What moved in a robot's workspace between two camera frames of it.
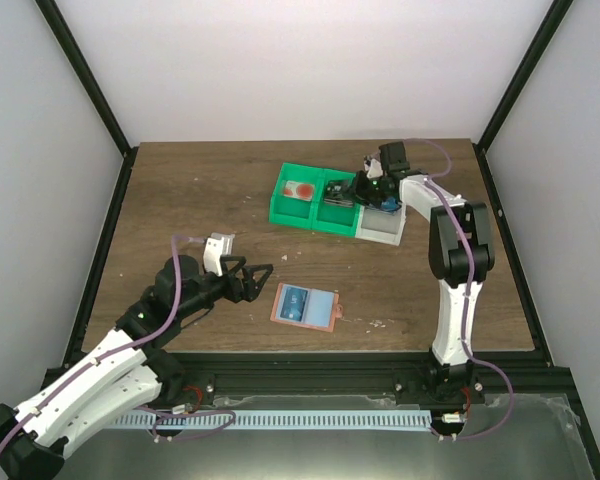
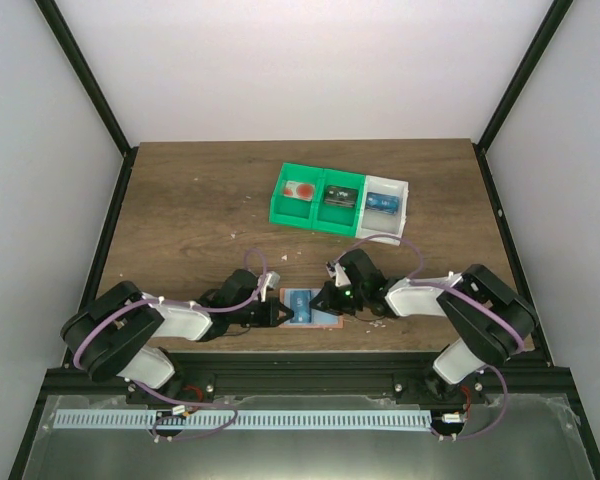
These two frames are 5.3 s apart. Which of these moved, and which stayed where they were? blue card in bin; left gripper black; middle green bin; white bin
Moved: left gripper black
Stayed: middle green bin; white bin; blue card in bin
